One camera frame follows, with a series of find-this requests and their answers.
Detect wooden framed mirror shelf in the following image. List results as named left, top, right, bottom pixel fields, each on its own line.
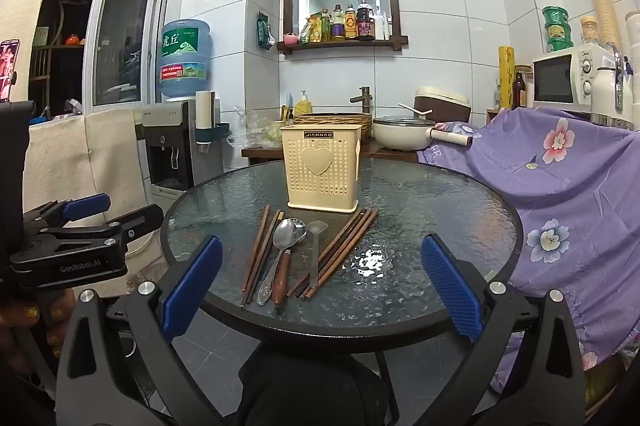
left=277, top=0, right=409, bottom=55

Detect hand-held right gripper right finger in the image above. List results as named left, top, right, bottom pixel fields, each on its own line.
left=420, top=233, right=586, bottom=426

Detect jar with yellow lid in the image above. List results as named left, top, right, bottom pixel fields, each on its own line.
left=580, top=16, right=600, bottom=44

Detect bronze faucet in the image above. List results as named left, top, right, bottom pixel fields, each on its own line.
left=349, top=86, right=373, bottom=114

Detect white kettle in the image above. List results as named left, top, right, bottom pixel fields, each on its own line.
left=590, top=48, right=636, bottom=129

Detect amber sauce bottle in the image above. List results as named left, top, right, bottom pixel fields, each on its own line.
left=331, top=4, right=347, bottom=41

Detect cream perforated utensil holder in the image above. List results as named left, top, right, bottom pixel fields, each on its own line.
left=280, top=123, right=362, bottom=211

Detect brown glass bottle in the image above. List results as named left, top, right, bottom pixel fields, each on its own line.
left=513, top=68, right=528, bottom=108

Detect person's left hand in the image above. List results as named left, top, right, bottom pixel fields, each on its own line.
left=0, top=290, right=78, bottom=374

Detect brown label sauce bottle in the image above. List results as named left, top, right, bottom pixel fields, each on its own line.
left=344, top=3, right=359, bottom=41

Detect wooden side table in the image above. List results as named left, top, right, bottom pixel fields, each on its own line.
left=241, top=138, right=421, bottom=165

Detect metal spoon wooden handle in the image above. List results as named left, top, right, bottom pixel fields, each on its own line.
left=271, top=218, right=308, bottom=307

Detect person's dark trouser leg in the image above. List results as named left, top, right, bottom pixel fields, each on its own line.
left=239, top=346, right=383, bottom=426

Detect brown white rice cooker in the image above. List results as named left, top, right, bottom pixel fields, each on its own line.
left=414, top=86, right=472, bottom=124

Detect grey plastic spoon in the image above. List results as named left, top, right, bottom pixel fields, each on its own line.
left=306, top=220, right=329, bottom=289

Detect smartphone on mount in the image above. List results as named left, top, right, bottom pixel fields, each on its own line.
left=0, top=38, right=22, bottom=103

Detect yellow film roll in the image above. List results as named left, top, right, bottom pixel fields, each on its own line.
left=498, top=46, right=516, bottom=110

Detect wicker basket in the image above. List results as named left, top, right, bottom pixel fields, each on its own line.
left=292, top=112, right=373, bottom=142

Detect green packet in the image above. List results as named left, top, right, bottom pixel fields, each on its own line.
left=256, top=12, right=276, bottom=51

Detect green instant noodle cups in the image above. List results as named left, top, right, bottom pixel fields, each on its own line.
left=542, top=5, right=572, bottom=53

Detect grey water dispenser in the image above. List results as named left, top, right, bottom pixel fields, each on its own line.
left=142, top=100, right=224, bottom=203

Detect white microwave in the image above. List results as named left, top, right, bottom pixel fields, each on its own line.
left=531, top=43, right=610, bottom=109

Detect dark soy sauce bottle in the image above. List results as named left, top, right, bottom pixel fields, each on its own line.
left=356, top=0, right=376, bottom=41

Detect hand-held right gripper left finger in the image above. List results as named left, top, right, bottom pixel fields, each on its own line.
left=56, top=235, right=224, bottom=426

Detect blue water jug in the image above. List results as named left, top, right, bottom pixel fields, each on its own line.
left=159, top=18, right=212, bottom=103

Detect metal spoon ornate handle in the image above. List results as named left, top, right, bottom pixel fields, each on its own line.
left=256, top=218, right=301, bottom=306

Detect white pan with lid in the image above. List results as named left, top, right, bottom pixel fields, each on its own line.
left=372, top=115, right=473, bottom=152

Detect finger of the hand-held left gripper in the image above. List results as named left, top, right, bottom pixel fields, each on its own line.
left=22, top=193, right=112, bottom=237
left=46, top=204, right=166, bottom=253

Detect white cable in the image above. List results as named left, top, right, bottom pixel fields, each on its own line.
left=125, top=232, right=168, bottom=264

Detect white paper cup tube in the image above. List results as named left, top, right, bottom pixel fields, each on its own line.
left=195, top=90, right=215, bottom=129

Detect clear plastic bag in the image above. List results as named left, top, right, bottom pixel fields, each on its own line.
left=227, top=113, right=286, bottom=149

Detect bundle of reddish chopsticks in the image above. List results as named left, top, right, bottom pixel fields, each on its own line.
left=286, top=207, right=379, bottom=300

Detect purple floral cloth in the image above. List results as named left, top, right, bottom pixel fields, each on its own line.
left=417, top=106, right=640, bottom=394

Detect beige draped cloth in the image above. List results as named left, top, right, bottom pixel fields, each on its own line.
left=22, top=108, right=151, bottom=218

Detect teal cup holder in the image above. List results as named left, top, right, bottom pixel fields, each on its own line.
left=196, top=122, right=231, bottom=145

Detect sliding window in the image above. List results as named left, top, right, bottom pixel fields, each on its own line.
left=29, top=0, right=170, bottom=118

